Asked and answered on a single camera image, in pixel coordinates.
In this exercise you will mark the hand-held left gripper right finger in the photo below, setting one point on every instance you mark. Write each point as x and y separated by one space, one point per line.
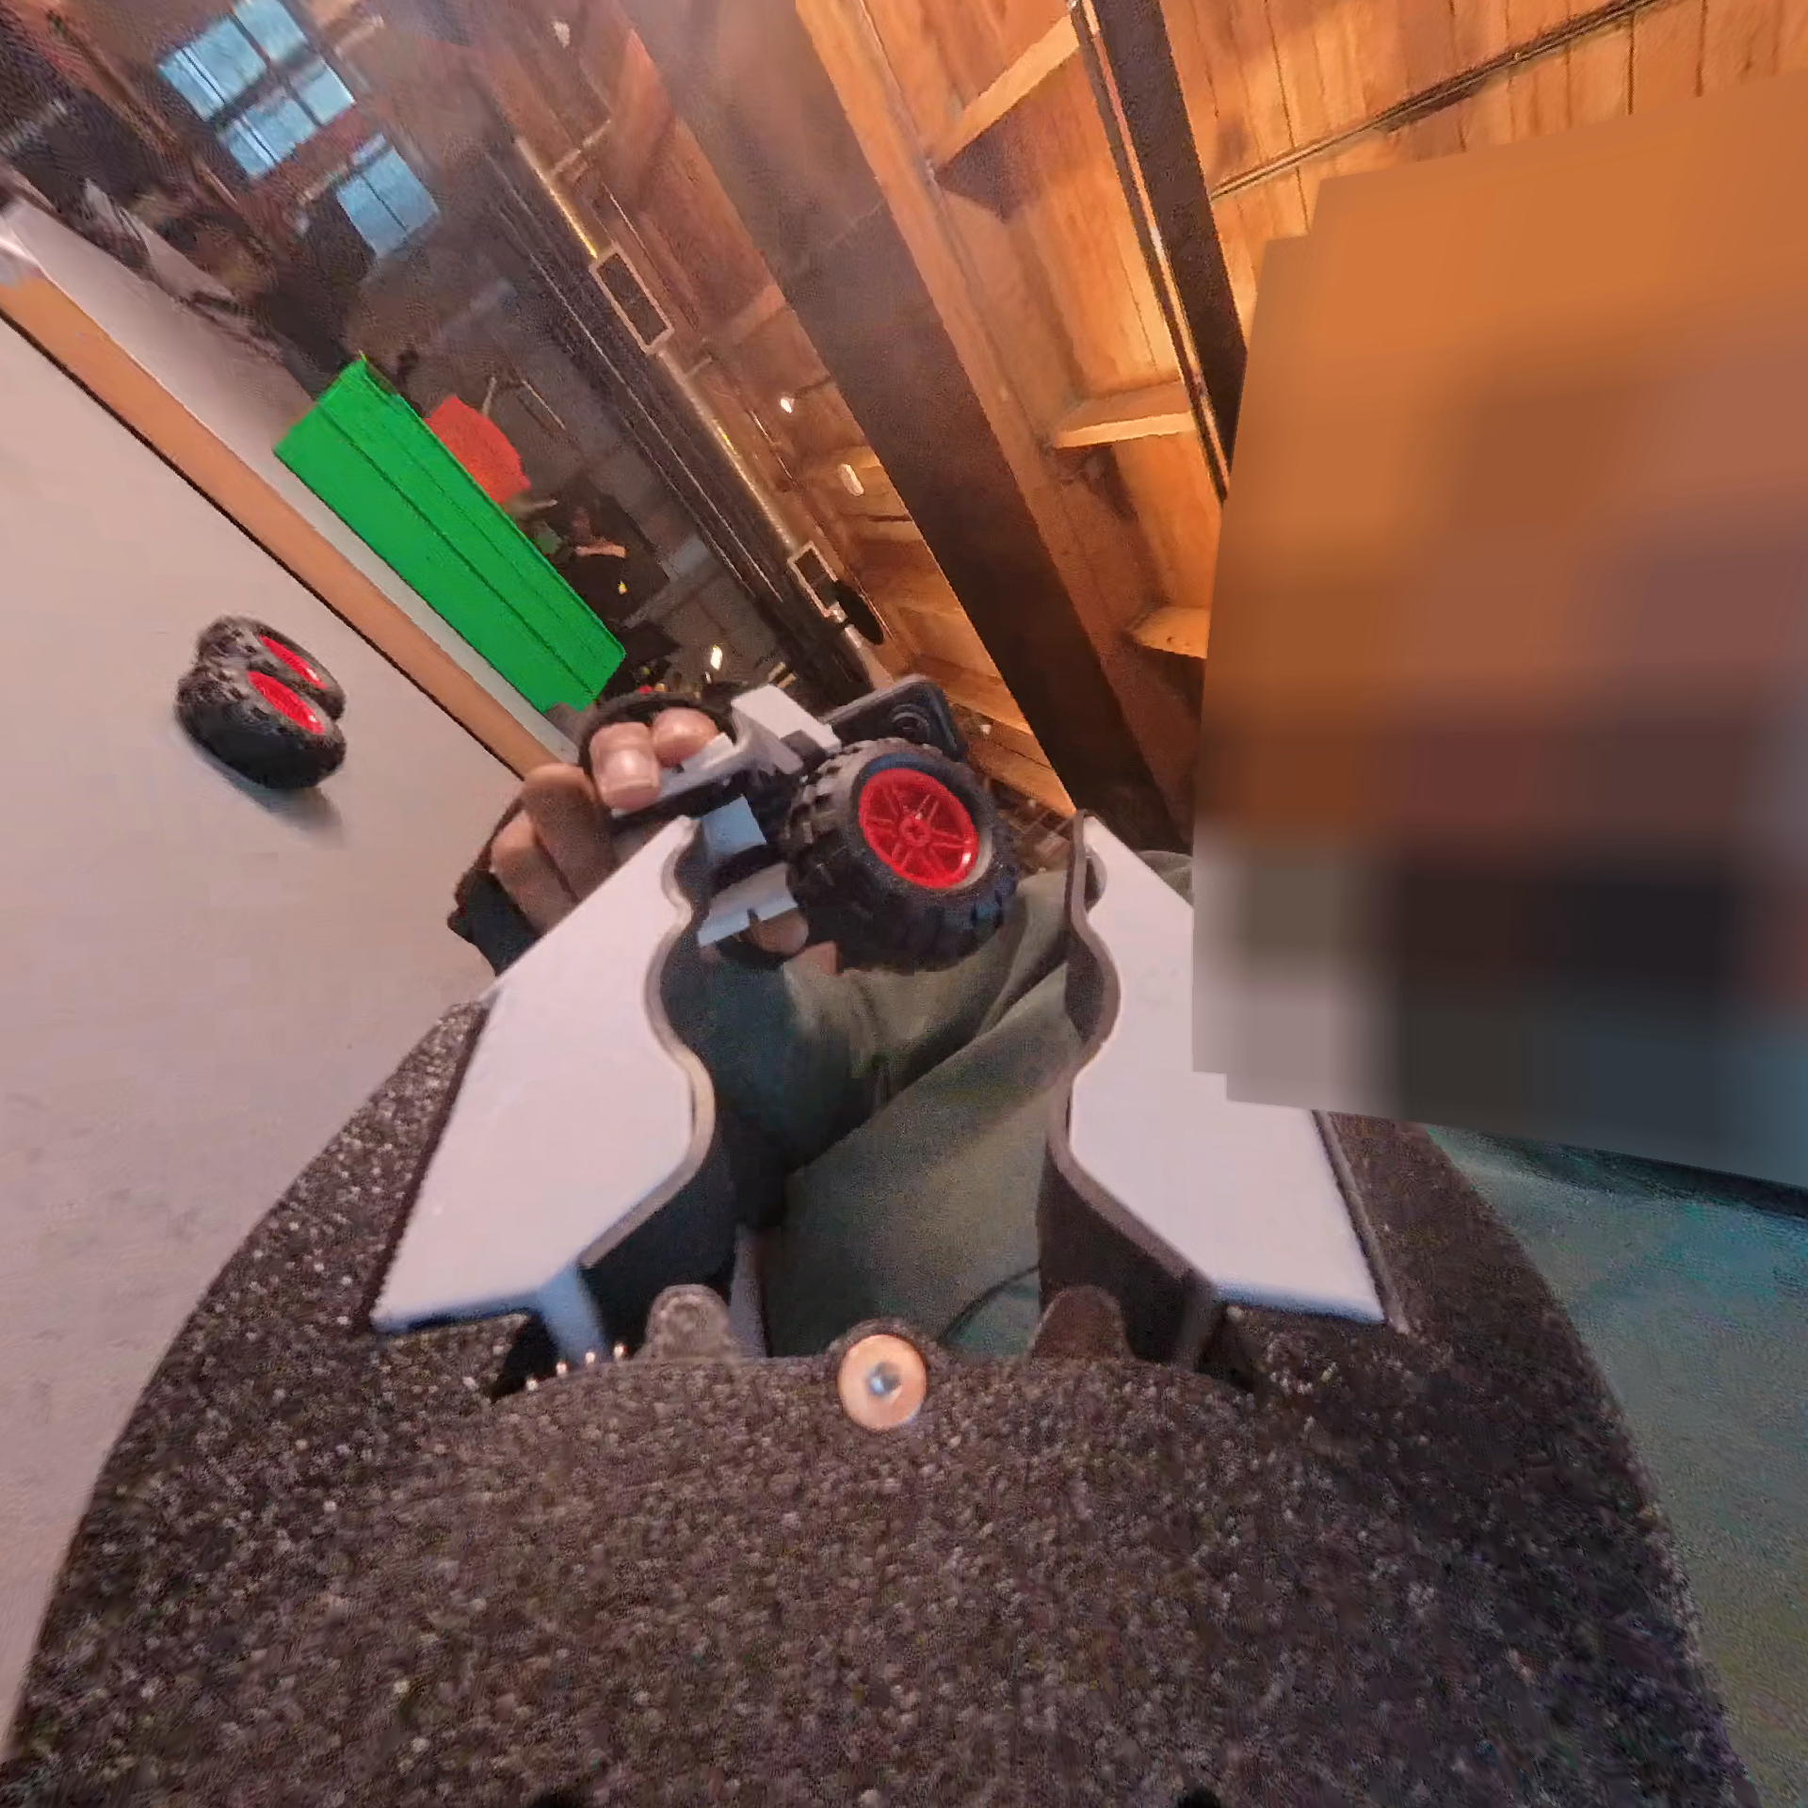
1215 1200

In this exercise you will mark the wooden shelving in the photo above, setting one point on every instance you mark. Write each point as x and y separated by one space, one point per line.
1128 415

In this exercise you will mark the black metal post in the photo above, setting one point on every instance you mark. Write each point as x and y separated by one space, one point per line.
905 366

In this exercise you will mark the green plastic bin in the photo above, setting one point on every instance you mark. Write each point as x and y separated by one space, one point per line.
452 523

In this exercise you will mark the person's right forearm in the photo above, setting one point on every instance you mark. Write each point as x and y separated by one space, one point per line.
833 1032

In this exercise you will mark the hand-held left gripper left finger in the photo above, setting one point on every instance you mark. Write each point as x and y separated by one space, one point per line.
551 1130

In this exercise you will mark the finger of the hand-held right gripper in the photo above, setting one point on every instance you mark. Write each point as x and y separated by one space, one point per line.
730 762
749 904

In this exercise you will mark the black lego wheel red hub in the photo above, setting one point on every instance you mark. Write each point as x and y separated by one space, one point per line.
920 876
260 734
268 658

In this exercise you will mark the red plastic bin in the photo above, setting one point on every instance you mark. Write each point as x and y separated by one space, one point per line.
476 447

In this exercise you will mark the blue-lit window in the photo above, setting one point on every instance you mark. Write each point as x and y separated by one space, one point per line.
268 88

